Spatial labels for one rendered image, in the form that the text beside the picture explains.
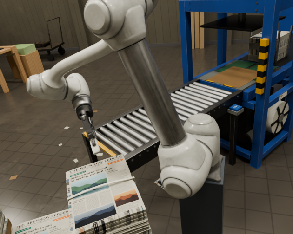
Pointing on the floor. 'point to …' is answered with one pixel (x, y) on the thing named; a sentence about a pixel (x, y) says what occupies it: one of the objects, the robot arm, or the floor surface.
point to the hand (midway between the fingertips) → (95, 146)
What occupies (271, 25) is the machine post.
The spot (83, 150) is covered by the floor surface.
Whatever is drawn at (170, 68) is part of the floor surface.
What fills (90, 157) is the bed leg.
